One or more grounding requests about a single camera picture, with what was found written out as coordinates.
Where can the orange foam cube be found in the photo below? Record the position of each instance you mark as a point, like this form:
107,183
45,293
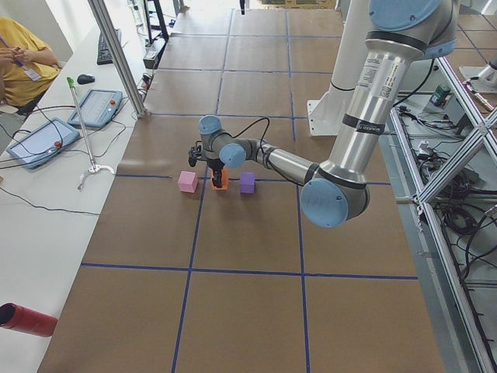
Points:
220,179

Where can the black computer mouse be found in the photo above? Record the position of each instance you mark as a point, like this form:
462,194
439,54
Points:
84,79

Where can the green small box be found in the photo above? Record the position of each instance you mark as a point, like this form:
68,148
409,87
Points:
440,95

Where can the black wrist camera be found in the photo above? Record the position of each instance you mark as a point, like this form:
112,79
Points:
195,154

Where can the white long desk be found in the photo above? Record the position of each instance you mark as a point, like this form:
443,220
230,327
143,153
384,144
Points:
48,215

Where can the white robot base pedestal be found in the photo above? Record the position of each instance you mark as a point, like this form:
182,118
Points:
325,115

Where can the person in yellow shirt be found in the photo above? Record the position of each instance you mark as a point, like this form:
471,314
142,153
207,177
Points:
28,66

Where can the blue teach pendant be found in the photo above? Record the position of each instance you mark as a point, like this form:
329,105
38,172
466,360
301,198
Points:
98,106
42,144

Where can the grabber stick green handle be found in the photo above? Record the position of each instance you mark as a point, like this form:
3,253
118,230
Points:
82,124

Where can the far blue teach pendant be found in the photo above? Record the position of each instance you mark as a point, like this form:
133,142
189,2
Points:
98,106

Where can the black keyboard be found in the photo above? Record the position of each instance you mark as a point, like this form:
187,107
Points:
104,55

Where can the near blue teach pendant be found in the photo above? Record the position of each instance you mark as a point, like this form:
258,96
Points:
42,144

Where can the aluminium frame post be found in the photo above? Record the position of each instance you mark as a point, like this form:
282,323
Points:
106,27

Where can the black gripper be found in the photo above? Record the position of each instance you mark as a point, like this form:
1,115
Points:
215,165

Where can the purple foam cube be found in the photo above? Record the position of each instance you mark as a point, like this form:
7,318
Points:
247,183

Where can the aluminium frame rail right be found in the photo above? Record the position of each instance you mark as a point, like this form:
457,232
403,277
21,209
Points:
443,163

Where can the pink foam cube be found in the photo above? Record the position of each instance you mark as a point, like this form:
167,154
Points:
187,182

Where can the red cardboard tube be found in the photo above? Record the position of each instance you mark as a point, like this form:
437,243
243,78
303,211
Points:
21,319

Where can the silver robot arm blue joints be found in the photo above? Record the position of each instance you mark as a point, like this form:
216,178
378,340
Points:
336,190

